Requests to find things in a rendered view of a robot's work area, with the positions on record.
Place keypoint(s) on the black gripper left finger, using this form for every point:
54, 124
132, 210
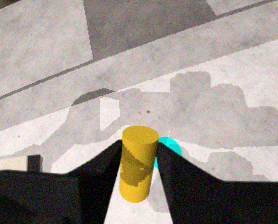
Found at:
83, 194

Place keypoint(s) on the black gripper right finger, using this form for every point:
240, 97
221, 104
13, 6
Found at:
196, 197

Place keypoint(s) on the yellow cylinder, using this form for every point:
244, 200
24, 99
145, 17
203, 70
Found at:
139, 148

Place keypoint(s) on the cyan circle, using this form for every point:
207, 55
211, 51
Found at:
171, 144

